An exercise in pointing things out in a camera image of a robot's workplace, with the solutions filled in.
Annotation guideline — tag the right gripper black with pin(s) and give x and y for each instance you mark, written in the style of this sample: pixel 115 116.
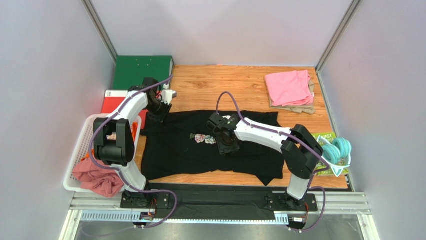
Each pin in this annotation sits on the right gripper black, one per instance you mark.
pixel 228 146

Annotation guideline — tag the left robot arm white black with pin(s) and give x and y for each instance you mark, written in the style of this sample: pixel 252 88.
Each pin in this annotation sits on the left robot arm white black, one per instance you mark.
pixel 112 141

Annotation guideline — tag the black floral t shirt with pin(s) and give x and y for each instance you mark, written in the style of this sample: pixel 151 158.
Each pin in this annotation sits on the black floral t shirt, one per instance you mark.
pixel 185 145

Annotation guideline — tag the dusty pink t shirt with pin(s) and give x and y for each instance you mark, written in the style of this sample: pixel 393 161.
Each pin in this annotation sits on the dusty pink t shirt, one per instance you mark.
pixel 104 182

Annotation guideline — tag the folded pink t shirt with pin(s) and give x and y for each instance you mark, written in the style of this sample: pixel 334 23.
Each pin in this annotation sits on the folded pink t shirt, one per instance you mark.
pixel 289 88

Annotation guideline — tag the white plastic laundry basket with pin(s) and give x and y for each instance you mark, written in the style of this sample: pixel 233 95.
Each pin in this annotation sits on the white plastic laundry basket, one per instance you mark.
pixel 70 183

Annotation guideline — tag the aluminium frame rail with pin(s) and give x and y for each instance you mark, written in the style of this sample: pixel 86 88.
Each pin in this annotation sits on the aluminium frame rail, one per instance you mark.
pixel 329 203

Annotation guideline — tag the green book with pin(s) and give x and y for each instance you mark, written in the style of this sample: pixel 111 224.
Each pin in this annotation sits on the green book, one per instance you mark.
pixel 323 167

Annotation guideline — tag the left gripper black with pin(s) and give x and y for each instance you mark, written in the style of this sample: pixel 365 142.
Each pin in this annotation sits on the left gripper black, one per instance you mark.
pixel 162 118

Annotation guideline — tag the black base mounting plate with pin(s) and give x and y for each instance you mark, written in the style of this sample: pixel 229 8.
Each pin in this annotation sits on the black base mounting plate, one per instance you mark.
pixel 169 195

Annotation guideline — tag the teal headphones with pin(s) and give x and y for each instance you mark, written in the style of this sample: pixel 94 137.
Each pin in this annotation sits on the teal headphones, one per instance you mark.
pixel 337 154

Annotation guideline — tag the red ring binder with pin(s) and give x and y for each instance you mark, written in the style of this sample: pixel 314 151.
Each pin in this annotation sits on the red ring binder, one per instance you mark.
pixel 112 100

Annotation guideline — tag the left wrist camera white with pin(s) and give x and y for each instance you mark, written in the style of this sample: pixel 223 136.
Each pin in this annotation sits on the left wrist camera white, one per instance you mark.
pixel 167 94

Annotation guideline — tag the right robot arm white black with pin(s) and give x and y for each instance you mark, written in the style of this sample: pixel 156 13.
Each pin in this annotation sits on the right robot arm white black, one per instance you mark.
pixel 300 150

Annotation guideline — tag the orange t shirt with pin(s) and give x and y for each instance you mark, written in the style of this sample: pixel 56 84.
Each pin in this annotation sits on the orange t shirt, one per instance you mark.
pixel 133 128

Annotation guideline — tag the green ring binder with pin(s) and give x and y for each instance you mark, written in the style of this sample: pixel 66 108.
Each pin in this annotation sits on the green ring binder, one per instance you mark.
pixel 131 70

